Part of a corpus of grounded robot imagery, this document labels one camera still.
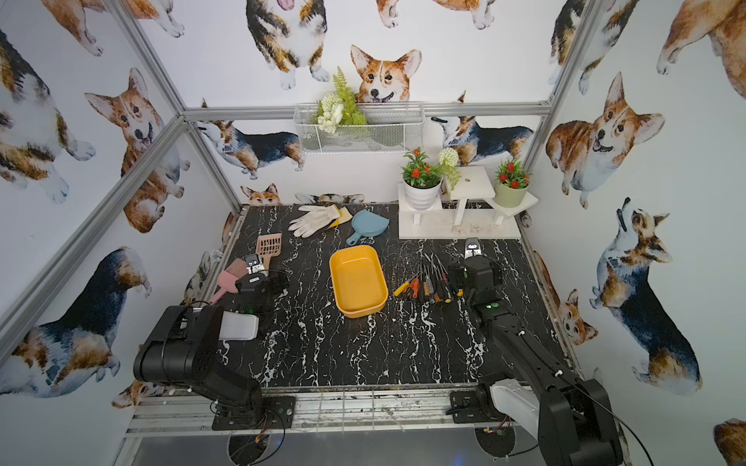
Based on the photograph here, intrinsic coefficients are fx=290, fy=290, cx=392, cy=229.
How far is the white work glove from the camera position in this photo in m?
1.12

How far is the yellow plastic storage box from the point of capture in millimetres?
929

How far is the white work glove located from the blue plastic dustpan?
90 mm

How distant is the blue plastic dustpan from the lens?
112cm
